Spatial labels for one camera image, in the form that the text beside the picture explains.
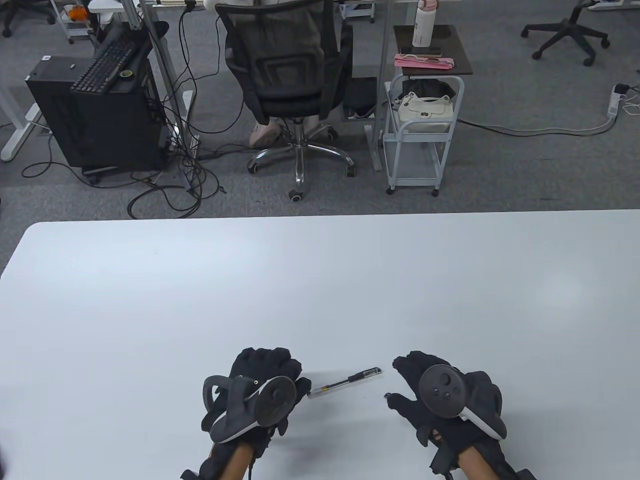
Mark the pink pouch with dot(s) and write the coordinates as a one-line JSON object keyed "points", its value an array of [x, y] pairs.
{"points": [[425, 61]]}

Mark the person's right hand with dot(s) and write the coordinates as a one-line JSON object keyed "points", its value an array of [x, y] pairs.
{"points": [[410, 370]]}

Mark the person's left hand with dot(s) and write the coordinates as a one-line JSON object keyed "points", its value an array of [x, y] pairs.
{"points": [[260, 362]]}

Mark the dark brown side table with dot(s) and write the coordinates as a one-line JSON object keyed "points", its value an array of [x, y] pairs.
{"points": [[450, 45]]}

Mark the person's right forearm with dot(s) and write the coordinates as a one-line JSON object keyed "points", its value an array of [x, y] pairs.
{"points": [[475, 465]]}

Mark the person's left thumb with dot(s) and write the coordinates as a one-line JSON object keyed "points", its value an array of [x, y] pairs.
{"points": [[303, 388]]}

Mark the white rolling cart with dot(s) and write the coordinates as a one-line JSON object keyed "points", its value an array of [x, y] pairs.
{"points": [[420, 160]]}

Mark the black bag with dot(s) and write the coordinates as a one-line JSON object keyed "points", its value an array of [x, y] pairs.
{"points": [[425, 87]]}

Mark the aluminium frame post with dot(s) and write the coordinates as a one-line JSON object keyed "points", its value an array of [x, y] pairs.
{"points": [[165, 75]]}

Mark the small tape roll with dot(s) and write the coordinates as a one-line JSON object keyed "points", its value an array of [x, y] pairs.
{"points": [[127, 74]]}

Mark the black swivel chair base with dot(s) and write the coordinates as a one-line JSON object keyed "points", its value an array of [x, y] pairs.
{"points": [[20, 12], [567, 30]]}

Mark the white bottle with pink lid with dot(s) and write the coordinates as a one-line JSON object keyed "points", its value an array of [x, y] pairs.
{"points": [[424, 27]]}

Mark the person's right thumb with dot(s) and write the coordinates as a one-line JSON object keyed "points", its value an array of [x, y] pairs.
{"points": [[402, 402]]}

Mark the black and white glove controller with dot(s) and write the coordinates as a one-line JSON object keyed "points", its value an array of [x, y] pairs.
{"points": [[442, 390], [272, 402]]}

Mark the person's left forearm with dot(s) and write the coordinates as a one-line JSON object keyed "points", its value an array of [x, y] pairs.
{"points": [[235, 462]]}

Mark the black computer tower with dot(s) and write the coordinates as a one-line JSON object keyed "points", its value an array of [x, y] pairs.
{"points": [[100, 125]]}

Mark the black capped gel pen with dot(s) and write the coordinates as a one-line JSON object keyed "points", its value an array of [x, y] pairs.
{"points": [[345, 382]]}

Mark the black keyboard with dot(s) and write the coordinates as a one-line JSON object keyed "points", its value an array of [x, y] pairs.
{"points": [[102, 67]]}

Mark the black mesh office chair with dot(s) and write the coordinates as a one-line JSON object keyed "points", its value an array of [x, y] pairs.
{"points": [[280, 75]]}

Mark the white desk leg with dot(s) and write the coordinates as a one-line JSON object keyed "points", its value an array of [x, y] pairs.
{"points": [[381, 75], [20, 132]]}

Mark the white handbag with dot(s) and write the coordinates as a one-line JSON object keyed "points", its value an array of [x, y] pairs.
{"points": [[425, 112]]}

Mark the orange object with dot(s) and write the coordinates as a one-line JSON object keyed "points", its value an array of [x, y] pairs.
{"points": [[77, 12]]}

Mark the white power strip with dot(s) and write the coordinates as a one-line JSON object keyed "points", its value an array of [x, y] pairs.
{"points": [[616, 102]]}

